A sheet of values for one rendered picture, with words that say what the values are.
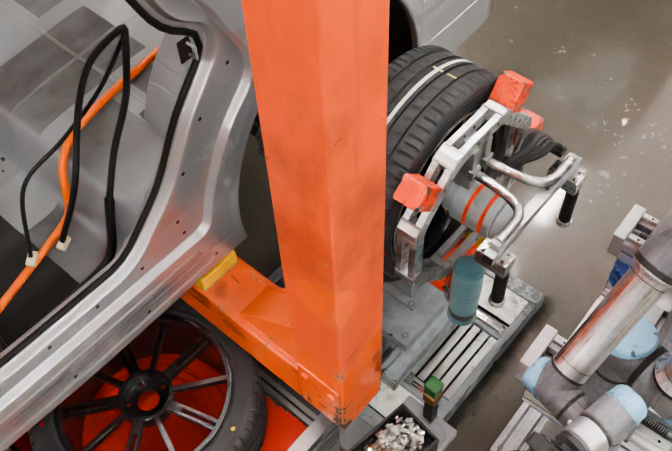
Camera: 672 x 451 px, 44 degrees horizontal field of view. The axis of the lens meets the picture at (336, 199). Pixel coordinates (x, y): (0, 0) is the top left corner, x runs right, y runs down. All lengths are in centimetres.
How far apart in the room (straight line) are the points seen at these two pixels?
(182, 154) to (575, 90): 231
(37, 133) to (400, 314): 129
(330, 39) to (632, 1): 336
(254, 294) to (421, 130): 68
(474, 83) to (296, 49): 102
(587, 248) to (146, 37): 184
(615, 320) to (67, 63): 169
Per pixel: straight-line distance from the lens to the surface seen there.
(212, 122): 201
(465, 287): 233
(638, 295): 163
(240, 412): 238
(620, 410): 160
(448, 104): 209
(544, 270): 324
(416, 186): 198
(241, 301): 234
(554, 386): 170
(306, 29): 117
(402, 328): 279
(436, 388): 222
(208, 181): 211
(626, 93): 395
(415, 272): 223
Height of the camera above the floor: 266
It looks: 52 degrees down
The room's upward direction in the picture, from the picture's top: 3 degrees counter-clockwise
